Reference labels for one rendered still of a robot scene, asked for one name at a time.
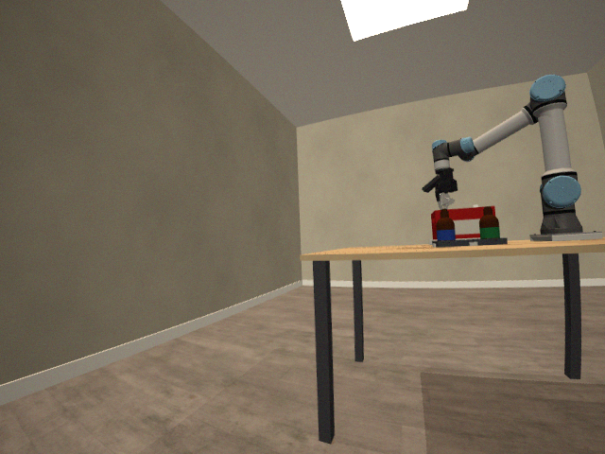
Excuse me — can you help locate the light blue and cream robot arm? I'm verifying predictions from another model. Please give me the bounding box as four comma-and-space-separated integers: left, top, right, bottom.
432, 75, 583, 235

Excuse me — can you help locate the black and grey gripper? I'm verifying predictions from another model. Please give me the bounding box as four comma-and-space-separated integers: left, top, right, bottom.
435, 167, 458, 210

